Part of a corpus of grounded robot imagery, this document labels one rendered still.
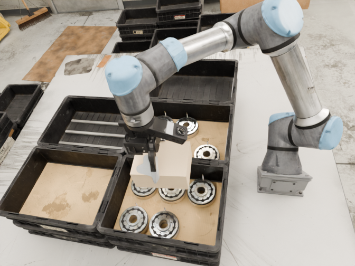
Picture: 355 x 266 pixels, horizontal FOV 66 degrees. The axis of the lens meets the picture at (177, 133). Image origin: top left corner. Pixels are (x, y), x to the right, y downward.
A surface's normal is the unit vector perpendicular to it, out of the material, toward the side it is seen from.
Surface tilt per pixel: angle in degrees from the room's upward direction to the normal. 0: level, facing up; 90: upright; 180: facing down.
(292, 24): 49
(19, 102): 0
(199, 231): 0
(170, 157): 0
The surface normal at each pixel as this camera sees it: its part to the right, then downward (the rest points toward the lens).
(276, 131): -0.84, 0.00
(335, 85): -0.13, -0.62
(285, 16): 0.46, -0.04
